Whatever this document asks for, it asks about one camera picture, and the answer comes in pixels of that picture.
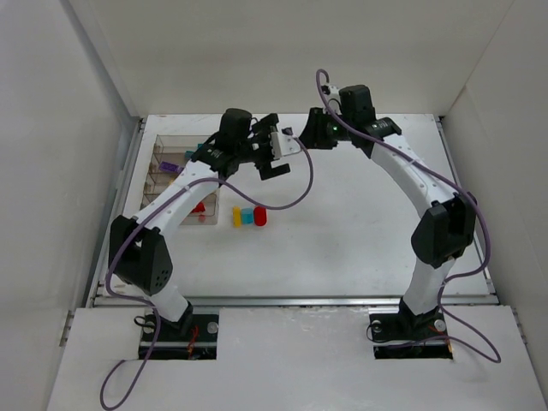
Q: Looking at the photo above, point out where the aluminium rail front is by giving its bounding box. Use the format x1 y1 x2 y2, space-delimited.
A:
85 295 502 308

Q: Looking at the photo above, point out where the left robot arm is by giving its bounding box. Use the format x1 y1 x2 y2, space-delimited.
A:
107 109 300 331

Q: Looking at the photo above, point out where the purple cable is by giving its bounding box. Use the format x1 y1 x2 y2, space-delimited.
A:
315 68 502 364
98 132 315 410

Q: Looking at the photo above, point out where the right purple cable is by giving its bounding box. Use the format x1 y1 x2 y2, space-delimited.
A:
315 68 502 364

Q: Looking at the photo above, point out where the clear bin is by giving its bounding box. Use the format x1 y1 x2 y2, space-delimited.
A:
134 184 220 225
143 172 178 195
152 134 209 155
149 152 190 175

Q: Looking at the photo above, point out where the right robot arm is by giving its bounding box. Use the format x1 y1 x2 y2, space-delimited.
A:
300 84 475 343

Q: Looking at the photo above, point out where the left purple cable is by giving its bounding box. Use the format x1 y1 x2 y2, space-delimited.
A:
98 132 315 410

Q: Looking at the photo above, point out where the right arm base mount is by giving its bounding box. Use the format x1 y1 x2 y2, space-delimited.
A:
367 313 453 360

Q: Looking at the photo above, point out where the purple lego plate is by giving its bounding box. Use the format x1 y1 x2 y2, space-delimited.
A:
158 161 181 174

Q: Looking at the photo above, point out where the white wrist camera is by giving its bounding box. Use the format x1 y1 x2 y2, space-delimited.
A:
321 85 340 101
270 128 302 160

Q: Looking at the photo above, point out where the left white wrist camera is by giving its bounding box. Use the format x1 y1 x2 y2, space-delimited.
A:
270 128 302 160

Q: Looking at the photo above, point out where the yellow lego plate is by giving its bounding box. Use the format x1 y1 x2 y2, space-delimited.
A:
232 206 242 228

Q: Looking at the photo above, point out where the red rounded lego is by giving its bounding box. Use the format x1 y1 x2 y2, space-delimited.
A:
253 206 268 227

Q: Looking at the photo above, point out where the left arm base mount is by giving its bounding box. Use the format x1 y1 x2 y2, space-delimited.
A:
134 313 220 360

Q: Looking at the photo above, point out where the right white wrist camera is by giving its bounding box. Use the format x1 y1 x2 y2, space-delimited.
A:
321 85 340 101

